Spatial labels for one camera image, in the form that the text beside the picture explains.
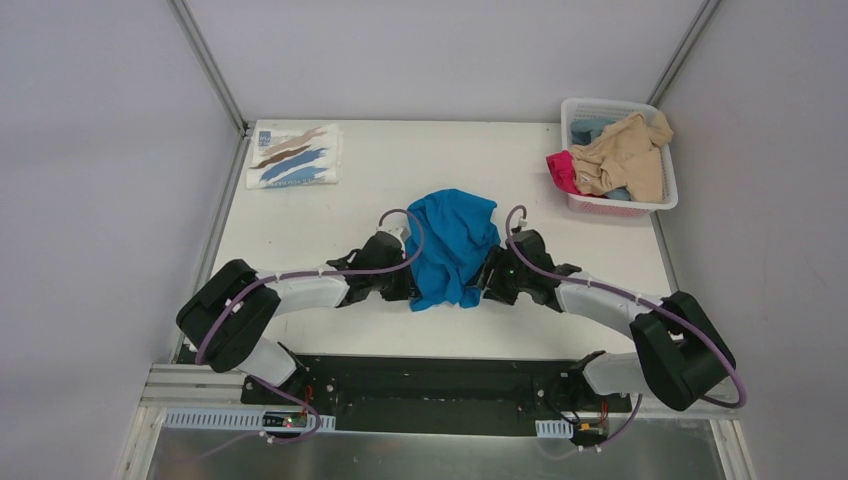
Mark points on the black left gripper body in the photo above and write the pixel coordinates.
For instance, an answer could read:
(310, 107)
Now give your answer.
(403, 284)

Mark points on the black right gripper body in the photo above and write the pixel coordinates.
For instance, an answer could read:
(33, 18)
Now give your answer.
(491, 277)

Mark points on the blue polo shirt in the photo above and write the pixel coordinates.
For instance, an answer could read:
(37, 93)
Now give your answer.
(454, 232)

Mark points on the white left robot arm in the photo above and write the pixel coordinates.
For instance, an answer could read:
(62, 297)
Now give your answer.
(226, 319)

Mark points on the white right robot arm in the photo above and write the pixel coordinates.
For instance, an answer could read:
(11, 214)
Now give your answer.
(679, 357)

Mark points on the pink t-shirt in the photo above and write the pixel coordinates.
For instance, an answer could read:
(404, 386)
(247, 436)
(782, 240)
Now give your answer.
(561, 169)

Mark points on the folded white printed t-shirt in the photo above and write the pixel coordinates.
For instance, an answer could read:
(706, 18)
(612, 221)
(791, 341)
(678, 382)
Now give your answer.
(282, 158)

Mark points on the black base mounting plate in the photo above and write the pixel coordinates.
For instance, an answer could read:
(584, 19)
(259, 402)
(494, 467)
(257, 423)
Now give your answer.
(447, 396)

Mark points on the grey-blue t-shirt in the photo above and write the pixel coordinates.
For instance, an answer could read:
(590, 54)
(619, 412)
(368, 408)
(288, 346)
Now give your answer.
(585, 131)

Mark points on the beige t-shirt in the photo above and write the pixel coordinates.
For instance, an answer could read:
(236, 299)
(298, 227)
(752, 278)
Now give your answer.
(627, 155)

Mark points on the white plastic laundry basket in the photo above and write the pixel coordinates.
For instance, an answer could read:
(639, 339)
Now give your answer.
(616, 202)

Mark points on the white slotted cable duct right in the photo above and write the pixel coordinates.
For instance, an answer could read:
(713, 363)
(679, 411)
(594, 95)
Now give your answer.
(554, 429)

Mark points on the white slotted cable duct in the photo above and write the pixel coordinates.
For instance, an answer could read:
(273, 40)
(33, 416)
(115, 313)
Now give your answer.
(275, 421)
(554, 429)

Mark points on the aluminium front rail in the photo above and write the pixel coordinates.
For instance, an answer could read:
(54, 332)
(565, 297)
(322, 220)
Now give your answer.
(184, 385)

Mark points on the white slotted cable duct left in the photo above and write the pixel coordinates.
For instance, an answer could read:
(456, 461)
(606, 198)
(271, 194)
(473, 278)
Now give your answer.
(275, 421)

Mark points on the aluminium frame post left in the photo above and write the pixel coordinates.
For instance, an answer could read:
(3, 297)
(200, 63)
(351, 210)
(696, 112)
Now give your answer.
(202, 52)

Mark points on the aluminium frame post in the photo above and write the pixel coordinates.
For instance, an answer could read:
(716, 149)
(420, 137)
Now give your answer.
(202, 52)
(696, 28)

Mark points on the aluminium frame post right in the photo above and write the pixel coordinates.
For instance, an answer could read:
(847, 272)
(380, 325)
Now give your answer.
(696, 28)

